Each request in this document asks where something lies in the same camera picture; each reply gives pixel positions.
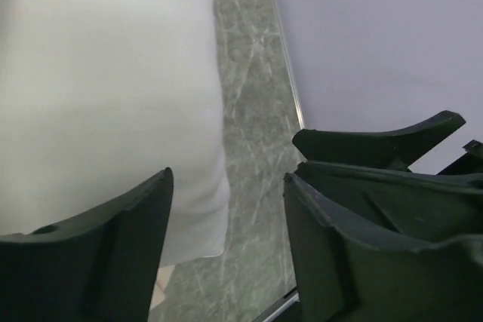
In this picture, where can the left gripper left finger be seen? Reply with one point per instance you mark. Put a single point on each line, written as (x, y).
(100, 265)

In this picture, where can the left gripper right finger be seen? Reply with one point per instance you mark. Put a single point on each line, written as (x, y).
(385, 245)

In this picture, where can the grey plush pillowcase cream ruffle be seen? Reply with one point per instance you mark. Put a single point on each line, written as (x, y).
(161, 283)

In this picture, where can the white pillow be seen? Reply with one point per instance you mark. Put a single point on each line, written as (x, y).
(97, 96)

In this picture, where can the aluminium mounting rail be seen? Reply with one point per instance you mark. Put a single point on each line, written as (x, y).
(285, 309)

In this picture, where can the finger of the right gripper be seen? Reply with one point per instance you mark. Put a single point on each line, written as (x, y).
(392, 150)

